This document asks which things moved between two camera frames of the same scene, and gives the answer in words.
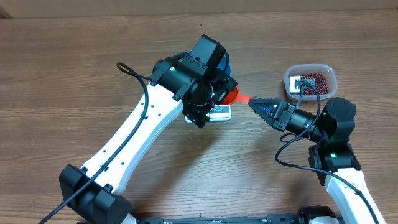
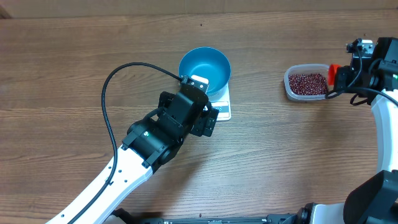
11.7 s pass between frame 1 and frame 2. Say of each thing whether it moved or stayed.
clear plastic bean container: stayed
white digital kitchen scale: stayed
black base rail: stayed
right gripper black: moved
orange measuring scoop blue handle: moved
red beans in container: stayed
